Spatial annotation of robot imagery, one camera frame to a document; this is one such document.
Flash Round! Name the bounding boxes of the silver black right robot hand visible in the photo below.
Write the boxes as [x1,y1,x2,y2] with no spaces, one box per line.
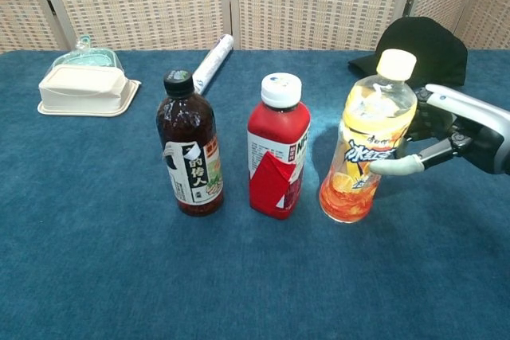
[368,84,510,177]

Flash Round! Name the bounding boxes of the orange iced tea bottle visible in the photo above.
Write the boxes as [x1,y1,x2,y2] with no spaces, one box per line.
[319,48,418,224]

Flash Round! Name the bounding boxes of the red juice bottle white cap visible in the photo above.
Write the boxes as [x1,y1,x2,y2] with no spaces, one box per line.
[246,73,312,221]

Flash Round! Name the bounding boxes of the black baseball cap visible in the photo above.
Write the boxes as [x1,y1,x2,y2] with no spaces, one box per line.
[347,16,469,88]

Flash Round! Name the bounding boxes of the blue table cloth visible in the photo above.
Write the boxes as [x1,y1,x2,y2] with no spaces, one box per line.
[0,49,510,340]

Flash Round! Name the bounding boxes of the white rolled film tube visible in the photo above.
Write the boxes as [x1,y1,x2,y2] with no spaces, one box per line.
[191,33,235,96]

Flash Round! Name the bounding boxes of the dark tea bottle black cap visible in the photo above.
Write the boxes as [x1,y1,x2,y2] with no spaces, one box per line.
[155,68,225,217]

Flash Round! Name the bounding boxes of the beige lidded lunch box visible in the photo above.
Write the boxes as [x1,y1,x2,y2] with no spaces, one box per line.
[37,64,143,118]

